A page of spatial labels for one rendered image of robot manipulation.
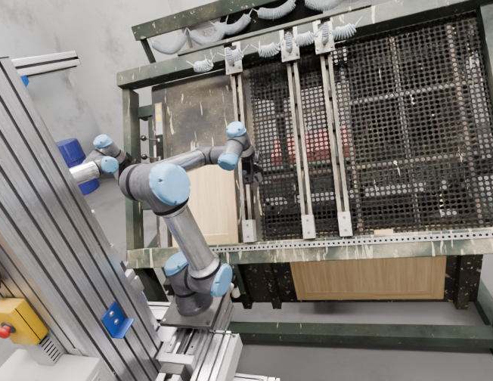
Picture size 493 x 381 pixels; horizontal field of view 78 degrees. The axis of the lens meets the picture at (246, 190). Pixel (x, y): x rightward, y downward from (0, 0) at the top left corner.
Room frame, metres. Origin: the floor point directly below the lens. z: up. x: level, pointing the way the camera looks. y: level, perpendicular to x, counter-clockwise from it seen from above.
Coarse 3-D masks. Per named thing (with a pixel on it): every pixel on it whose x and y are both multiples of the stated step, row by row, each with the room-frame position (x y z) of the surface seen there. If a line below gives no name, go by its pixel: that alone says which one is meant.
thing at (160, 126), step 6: (156, 108) 2.13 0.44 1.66; (162, 108) 2.12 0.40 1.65; (156, 114) 2.11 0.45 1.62; (162, 114) 2.09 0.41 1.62; (156, 120) 2.08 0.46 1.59; (162, 120) 2.07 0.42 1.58; (156, 126) 2.06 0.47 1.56; (162, 126) 2.04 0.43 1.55; (156, 132) 2.04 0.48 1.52; (162, 132) 2.02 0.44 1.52; (162, 222) 1.72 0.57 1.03; (162, 228) 1.70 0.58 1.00; (168, 228) 1.70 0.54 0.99; (162, 234) 1.68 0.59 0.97; (168, 234) 1.68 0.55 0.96; (162, 240) 1.66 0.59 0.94; (168, 240) 1.65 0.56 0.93; (162, 246) 1.64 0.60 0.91; (168, 246) 1.63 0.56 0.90
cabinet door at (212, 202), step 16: (192, 176) 1.82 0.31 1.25; (208, 176) 1.78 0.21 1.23; (224, 176) 1.74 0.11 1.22; (192, 192) 1.77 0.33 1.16; (208, 192) 1.72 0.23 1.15; (224, 192) 1.69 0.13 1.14; (192, 208) 1.71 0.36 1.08; (208, 208) 1.67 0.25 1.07; (224, 208) 1.64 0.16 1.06; (208, 224) 1.62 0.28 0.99; (224, 224) 1.59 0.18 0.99; (208, 240) 1.57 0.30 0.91; (224, 240) 1.53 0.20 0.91
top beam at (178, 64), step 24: (408, 0) 1.74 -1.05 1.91; (432, 0) 1.69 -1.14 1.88; (456, 0) 1.64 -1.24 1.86; (480, 0) 1.61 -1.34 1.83; (312, 24) 1.89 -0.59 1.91; (336, 24) 1.83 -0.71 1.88; (360, 24) 1.78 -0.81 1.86; (384, 24) 1.76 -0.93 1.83; (408, 24) 1.76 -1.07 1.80; (216, 48) 2.07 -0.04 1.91; (240, 48) 2.01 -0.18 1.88; (120, 72) 2.30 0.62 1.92; (144, 72) 2.22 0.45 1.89; (168, 72) 2.14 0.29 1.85; (192, 72) 2.13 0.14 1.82
